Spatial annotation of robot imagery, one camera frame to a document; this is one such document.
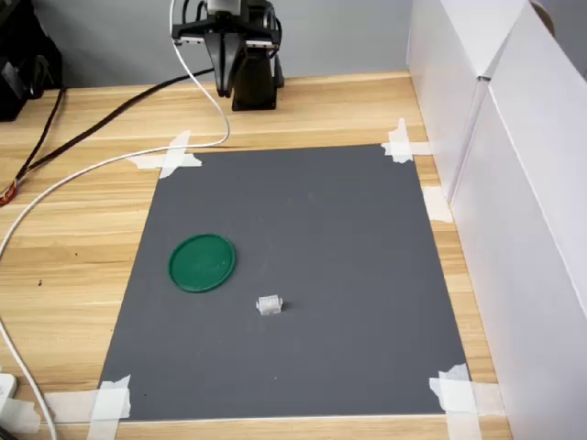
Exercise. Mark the white tape piece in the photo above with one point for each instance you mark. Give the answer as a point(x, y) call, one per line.
point(458, 396)
point(401, 146)
point(435, 204)
point(107, 405)
point(176, 158)
point(20, 414)

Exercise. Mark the dark grey mat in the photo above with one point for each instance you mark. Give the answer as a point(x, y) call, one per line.
point(321, 252)

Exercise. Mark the round green lid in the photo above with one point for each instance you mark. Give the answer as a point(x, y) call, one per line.
point(202, 263)

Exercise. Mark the small white plastic terminal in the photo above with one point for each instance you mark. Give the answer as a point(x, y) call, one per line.
point(269, 306)

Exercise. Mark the brown round object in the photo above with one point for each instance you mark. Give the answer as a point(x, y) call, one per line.
point(546, 18)

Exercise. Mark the white partition panel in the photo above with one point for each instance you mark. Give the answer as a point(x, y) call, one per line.
point(440, 69)
point(541, 229)

